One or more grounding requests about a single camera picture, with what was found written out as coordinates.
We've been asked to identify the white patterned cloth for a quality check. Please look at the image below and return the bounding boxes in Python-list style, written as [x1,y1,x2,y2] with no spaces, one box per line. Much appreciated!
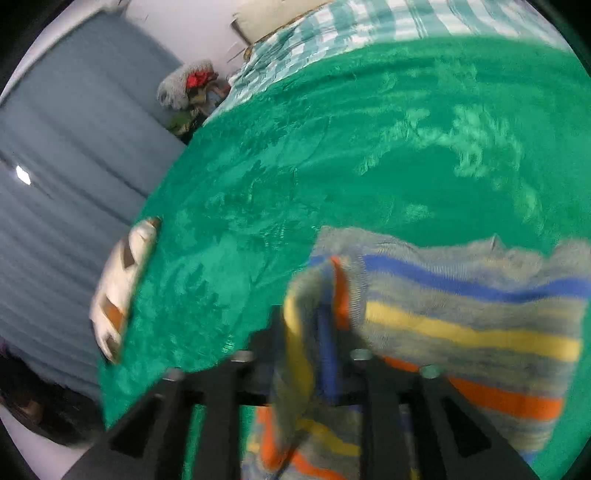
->
[89,217,161,364]

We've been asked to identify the clutter pile with red item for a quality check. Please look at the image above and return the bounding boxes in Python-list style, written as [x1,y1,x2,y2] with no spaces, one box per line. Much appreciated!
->
[156,59,230,145]

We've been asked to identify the green plush blanket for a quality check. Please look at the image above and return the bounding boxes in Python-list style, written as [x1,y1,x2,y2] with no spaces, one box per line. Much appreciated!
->
[96,36,591,480]

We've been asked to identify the striped knit sweater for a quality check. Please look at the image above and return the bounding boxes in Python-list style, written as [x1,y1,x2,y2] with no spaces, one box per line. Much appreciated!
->
[242,226,590,479]

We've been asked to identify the teal checkered bed sheet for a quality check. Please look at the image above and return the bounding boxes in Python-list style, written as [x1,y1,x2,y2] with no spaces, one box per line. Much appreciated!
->
[207,1,586,133]

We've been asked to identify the blue grey curtain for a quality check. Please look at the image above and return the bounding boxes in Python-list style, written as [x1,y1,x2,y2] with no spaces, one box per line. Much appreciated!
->
[1,13,183,399]

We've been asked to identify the cream headboard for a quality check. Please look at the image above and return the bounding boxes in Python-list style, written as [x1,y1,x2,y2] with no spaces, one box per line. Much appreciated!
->
[230,0,328,45]

